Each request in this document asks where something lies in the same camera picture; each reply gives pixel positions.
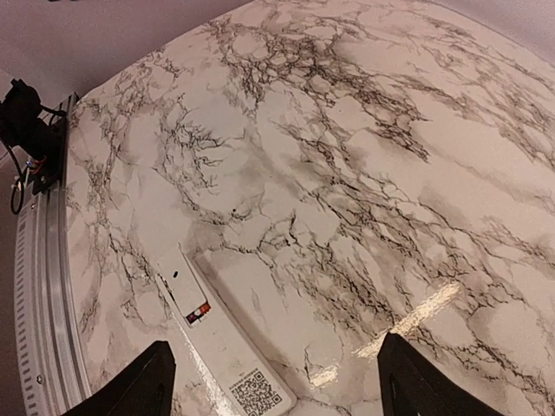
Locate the front aluminium rail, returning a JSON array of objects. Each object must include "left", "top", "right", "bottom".
[{"left": 12, "top": 93, "right": 95, "bottom": 416}]

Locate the white remote control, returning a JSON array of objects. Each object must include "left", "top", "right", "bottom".
[{"left": 156, "top": 247, "right": 297, "bottom": 415}]

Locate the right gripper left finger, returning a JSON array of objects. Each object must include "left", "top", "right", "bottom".
[{"left": 66, "top": 341, "right": 176, "bottom": 416}]

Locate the white battery cover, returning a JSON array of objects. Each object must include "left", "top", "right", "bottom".
[{"left": 157, "top": 245, "right": 210, "bottom": 328}]

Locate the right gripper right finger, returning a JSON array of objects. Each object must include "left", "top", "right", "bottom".
[{"left": 377, "top": 333, "right": 501, "bottom": 416}]

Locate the dark blue AAA battery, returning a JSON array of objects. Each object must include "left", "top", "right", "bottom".
[{"left": 186, "top": 313, "right": 199, "bottom": 324}]

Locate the orange AAA battery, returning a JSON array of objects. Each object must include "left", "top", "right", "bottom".
[{"left": 196, "top": 302, "right": 211, "bottom": 316}]

